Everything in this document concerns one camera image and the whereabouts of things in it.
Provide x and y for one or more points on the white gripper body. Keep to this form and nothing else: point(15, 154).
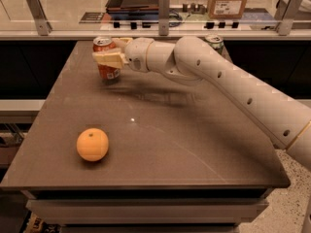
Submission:
point(137, 54)

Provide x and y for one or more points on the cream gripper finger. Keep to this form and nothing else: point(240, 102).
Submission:
point(122, 42)
point(113, 58)

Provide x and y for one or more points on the red coke can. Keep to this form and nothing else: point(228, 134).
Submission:
point(108, 72)

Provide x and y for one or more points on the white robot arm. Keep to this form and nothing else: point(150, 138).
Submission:
point(190, 60)

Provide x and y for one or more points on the green soda can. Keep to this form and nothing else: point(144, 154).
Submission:
point(216, 42)

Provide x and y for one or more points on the orange fruit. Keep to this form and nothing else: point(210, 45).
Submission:
point(92, 144)

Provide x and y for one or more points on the cardboard box with label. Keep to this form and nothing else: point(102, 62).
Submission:
point(226, 9)

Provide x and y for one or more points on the middle metal glass bracket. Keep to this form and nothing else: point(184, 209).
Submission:
point(163, 17)

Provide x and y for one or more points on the metal glass bracket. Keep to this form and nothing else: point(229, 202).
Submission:
point(285, 13)
point(163, 17)
point(42, 24)

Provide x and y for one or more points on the left metal glass bracket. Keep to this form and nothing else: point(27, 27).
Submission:
point(42, 24)

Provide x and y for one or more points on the right metal glass bracket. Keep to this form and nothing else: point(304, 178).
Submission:
point(285, 13)

